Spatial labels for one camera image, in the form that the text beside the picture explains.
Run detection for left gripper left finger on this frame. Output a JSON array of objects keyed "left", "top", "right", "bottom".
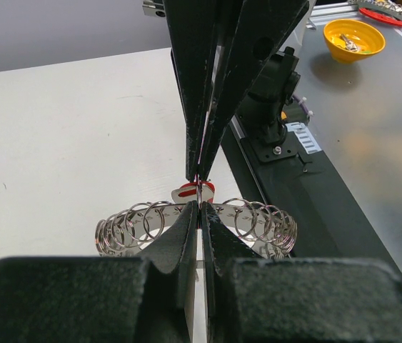
[{"left": 0, "top": 202, "right": 199, "bottom": 342}]

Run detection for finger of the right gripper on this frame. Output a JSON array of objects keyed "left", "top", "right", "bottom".
[
  {"left": 164, "top": 0, "right": 216, "bottom": 181},
  {"left": 199, "top": 1, "right": 309, "bottom": 181}
]

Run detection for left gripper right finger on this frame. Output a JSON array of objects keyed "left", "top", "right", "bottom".
[{"left": 200, "top": 203, "right": 402, "bottom": 342}]

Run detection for metal disc with keyrings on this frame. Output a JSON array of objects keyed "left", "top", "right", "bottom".
[{"left": 94, "top": 196, "right": 298, "bottom": 258}]

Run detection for red tag key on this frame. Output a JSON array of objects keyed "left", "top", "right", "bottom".
[{"left": 171, "top": 181, "right": 216, "bottom": 204}]

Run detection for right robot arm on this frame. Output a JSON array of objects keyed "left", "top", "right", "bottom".
[{"left": 164, "top": 1, "right": 309, "bottom": 182}]

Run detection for keys in yellow bowl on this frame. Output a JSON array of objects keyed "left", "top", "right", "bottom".
[{"left": 340, "top": 34, "right": 360, "bottom": 52}]

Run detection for yellow bowl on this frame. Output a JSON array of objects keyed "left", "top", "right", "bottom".
[{"left": 323, "top": 19, "right": 386, "bottom": 64}]

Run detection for red disc tray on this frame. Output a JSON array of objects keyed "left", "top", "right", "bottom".
[{"left": 358, "top": 7, "right": 402, "bottom": 27}]

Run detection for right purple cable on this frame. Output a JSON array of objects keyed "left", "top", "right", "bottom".
[{"left": 291, "top": 94, "right": 314, "bottom": 124}]

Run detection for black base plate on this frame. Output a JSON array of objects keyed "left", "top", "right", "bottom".
[{"left": 222, "top": 116, "right": 402, "bottom": 277}]

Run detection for right white cable duct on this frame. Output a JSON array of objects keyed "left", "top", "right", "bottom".
[{"left": 286, "top": 122, "right": 322, "bottom": 154}]

